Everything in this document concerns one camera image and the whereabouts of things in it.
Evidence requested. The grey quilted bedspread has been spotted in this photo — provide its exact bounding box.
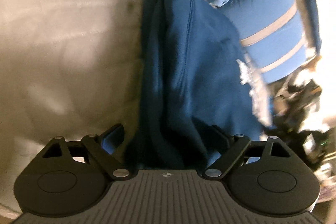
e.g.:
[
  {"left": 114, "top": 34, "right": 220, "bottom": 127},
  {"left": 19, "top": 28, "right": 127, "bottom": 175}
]
[{"left": 0, "top": 0, "right": 275, "bottom": 216}]

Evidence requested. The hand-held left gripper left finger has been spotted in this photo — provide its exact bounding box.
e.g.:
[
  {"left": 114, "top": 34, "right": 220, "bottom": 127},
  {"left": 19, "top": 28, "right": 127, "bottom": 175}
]
[{"left": 42, "top": 123, "right": 131, "bottom": 180}]

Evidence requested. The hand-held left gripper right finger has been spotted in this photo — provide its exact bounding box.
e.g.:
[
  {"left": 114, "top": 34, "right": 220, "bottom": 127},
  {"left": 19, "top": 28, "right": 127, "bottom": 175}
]
[{"left": 205, "top": 125, "right": 293, "bottom": 178}]

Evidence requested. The brown plush toy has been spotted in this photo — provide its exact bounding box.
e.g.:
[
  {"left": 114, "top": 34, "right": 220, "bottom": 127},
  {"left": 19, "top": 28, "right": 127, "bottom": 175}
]
[{"left": 306, "top": 55, "right": 323, "bottom": 73}]

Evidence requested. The dark blue t-shirt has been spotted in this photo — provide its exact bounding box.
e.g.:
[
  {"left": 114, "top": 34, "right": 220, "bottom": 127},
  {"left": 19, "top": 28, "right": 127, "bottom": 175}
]
[{"left": 123, "top": 0, "right": 265, "bottom": 170}]

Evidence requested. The black bag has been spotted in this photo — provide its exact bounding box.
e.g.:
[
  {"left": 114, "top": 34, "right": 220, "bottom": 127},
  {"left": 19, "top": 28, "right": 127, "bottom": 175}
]
[{"left": 273, "top": 77, "right": 324, "bottom": 122}]

